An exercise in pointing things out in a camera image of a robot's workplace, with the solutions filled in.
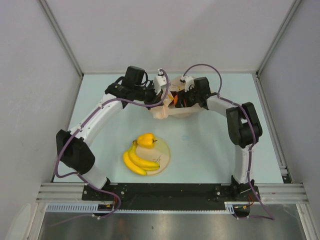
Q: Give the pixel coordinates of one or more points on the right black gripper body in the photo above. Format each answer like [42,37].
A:
[191,97]

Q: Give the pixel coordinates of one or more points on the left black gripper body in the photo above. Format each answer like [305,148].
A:
[147,95]

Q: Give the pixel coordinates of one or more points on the fake orange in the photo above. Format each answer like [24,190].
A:
[175,100]

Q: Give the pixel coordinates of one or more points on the translucent peach plastic bag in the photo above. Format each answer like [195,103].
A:
[168,109]

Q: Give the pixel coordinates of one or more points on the yellow fake bell pepper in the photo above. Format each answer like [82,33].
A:
[147,140]

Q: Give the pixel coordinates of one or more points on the yellow fake banana bunch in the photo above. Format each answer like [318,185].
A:
[137,164]

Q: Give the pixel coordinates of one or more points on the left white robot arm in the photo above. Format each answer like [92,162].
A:
[74,156]

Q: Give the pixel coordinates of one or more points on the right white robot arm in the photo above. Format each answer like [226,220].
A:
[243,124]

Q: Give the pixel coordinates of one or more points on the cream round plate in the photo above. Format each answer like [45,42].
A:
[160,154]

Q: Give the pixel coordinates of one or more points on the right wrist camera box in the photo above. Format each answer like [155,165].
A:
[188,82]

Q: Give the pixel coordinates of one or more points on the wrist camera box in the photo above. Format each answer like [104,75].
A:
[188,82]
[161,81]

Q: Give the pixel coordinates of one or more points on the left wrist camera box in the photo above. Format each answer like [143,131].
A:
[161,81]

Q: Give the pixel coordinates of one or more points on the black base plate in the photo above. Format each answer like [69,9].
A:
[180,196]

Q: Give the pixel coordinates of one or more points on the white slotted cable duct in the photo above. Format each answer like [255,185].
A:
[101,208]

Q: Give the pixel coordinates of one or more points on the aluminium frame rail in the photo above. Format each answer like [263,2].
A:
[269,193]

